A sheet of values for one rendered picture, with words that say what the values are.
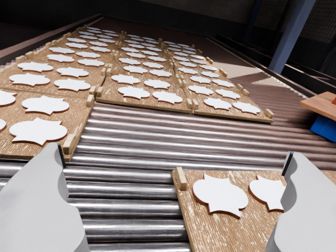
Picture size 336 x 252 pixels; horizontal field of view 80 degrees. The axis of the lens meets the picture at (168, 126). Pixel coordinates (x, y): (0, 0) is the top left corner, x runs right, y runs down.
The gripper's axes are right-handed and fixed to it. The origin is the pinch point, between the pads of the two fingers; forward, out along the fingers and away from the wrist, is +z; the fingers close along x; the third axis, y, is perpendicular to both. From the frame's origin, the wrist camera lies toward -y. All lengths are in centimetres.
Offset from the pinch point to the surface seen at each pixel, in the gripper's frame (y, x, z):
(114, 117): 28, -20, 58
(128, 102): 26, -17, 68
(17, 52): 14, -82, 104
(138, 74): 24, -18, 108
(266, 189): 33, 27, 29
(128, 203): 30.5, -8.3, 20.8
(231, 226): 32.5, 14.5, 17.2
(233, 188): 31.3, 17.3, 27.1
